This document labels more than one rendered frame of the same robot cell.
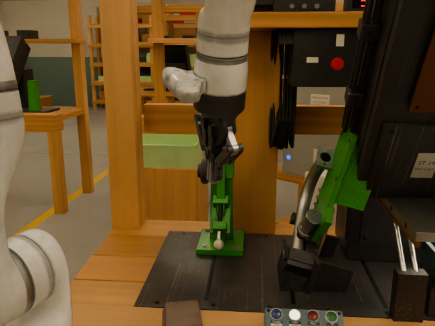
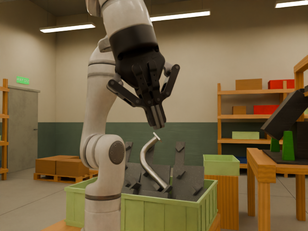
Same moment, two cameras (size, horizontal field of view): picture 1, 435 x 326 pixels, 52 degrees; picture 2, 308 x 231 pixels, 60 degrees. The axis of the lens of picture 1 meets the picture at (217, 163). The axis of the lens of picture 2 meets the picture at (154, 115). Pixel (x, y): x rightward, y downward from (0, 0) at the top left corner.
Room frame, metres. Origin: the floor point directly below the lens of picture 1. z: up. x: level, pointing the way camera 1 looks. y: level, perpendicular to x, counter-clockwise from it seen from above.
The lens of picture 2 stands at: (0.74, -0.43, 1.25)
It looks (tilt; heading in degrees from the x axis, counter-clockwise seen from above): 1 degrees up; 98
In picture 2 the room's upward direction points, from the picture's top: straight up
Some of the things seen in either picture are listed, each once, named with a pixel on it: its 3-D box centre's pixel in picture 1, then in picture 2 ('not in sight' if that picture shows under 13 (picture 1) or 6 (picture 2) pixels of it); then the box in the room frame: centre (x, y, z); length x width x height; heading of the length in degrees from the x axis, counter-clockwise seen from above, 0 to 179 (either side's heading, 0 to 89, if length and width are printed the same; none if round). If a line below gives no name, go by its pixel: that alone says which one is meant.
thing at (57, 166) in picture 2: not in sight; (68, 168); (-2.01, 5.23, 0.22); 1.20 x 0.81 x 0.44; 167
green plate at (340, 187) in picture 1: (349, 174); not in sight; (0.98, -0.30, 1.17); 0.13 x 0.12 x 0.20; 85
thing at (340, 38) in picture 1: (322, 57); not in sight; (1.25, -0.29, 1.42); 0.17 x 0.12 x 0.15; 85
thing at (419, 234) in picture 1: (421, 204); not in sight; (0.93, -0.45, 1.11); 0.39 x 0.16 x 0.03; 175
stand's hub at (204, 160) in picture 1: (203, 170); not in sight; (1.20, 0.04, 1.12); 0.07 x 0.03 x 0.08; 175
